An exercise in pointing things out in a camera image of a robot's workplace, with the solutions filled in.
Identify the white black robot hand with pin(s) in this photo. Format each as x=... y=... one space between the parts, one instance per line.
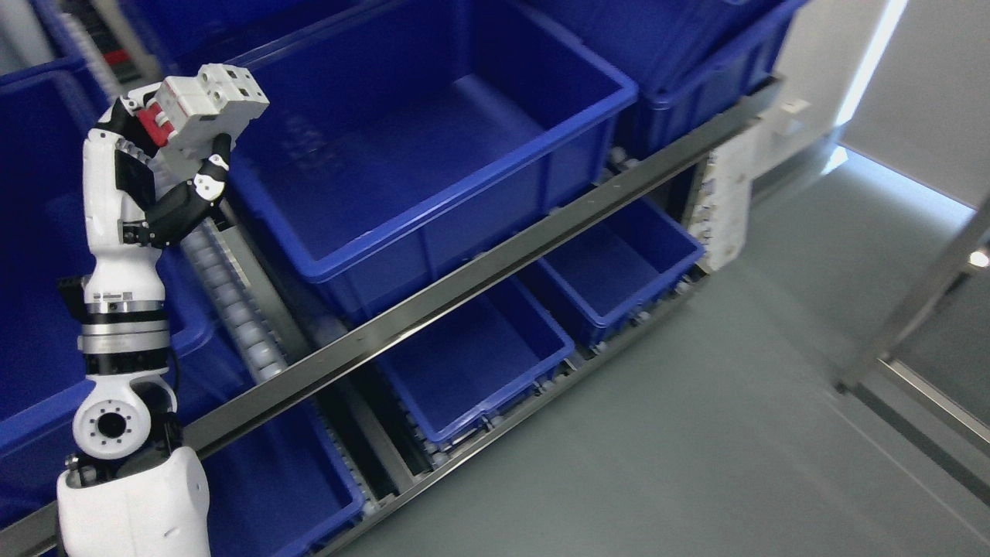
x=139 y=200

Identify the grey red circuit breaker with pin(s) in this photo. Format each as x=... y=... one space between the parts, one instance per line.
x=186 y=113

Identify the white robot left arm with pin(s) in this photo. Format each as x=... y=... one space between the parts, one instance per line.
x=133 y=487

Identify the white roller track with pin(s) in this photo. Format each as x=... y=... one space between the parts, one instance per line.
x=251 y=334

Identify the large blue bin centre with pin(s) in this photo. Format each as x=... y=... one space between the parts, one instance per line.
x=403 y=139

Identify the blue bin lower left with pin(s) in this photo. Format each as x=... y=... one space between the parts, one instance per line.
x=281 y=490

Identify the blue bin lower middle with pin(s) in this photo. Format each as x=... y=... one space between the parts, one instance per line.
x=475 y=362

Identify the blue bin lower right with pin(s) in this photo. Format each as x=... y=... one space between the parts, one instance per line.
x=598 y=281

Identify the blue bin upper right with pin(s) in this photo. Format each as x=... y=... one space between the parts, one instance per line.
x=692 y=60

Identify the stainless steel table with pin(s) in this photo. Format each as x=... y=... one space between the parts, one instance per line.
x=925 y=372

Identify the metal shelf rail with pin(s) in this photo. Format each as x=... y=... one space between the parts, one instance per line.
x=331 y=364

